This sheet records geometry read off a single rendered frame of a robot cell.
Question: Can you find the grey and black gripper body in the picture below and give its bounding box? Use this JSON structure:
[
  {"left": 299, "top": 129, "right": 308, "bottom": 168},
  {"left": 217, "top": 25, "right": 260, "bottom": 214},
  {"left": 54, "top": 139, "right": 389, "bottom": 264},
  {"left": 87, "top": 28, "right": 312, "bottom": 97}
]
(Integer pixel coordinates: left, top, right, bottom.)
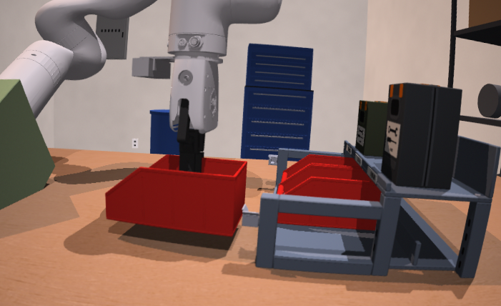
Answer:
[{"left": 169, "top": 56, "right": 223, "bottom": 134}]

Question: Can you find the red open-front bin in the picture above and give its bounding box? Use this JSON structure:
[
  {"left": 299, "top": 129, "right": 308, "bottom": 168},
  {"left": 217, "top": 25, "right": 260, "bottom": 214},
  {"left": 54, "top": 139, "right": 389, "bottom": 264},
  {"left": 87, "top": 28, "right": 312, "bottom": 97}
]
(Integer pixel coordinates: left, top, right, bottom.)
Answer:
[
  {"left": 109, "top": 154, "right": 247, "bottom": 237},
  {"left": 277, "top": 164, "right": 382, "bottom": 230},
  {"left": 281, "top": 154, "right": 361, "bottom": 182}
]

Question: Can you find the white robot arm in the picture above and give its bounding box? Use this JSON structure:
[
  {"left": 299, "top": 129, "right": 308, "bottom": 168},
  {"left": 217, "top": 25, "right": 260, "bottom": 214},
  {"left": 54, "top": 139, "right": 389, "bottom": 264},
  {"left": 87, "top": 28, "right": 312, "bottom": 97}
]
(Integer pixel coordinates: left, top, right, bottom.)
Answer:
[{"left": 0, "top": 0, "right": 282, "bottom": 119}]

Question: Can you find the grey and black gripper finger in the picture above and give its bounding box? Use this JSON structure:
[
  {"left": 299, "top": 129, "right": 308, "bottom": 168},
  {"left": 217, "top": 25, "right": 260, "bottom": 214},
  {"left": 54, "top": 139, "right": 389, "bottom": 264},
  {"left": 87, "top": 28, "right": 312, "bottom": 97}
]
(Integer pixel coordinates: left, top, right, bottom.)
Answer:
[
  {"left": 200, "top": 133, "right": 206, "bottom": 157},
  {"left": 177, "top": 99, "right": 202, "bottom": 173}
]

